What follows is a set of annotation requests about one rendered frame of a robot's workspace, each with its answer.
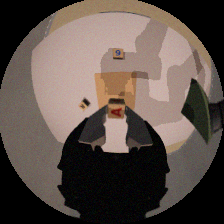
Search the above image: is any brown block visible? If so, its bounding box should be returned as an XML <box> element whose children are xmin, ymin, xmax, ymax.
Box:
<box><xmin>113</xmin><ymin>49</ymin><xmax>123</xmax><ymax>60</ymax></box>
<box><xmin>78</xmin><ymin>99</ymin><xmax>90</xmax><ymax>111</ymax></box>
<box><xmin>108</xmin><ymin>98</ymin><xmax>126</xmax><ymax>119</ymax></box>

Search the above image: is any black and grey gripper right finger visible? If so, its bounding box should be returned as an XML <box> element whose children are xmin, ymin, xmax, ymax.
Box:
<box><xmin>124</xmin><ymin>106</ymin><xmax>170</xmax><ymax>174</ymax></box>

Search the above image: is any tan flat mat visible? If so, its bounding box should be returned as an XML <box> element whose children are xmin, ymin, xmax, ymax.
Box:
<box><xmin>94</xmin><ymin>72</ymin><xmax>137</xmax><ymax>110</ymax></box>

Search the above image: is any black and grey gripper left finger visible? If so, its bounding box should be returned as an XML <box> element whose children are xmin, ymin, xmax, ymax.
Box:
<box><xmin>57</xmin><ymin>104</ymin><xmax>108</xmax><ymax>171</ymax></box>

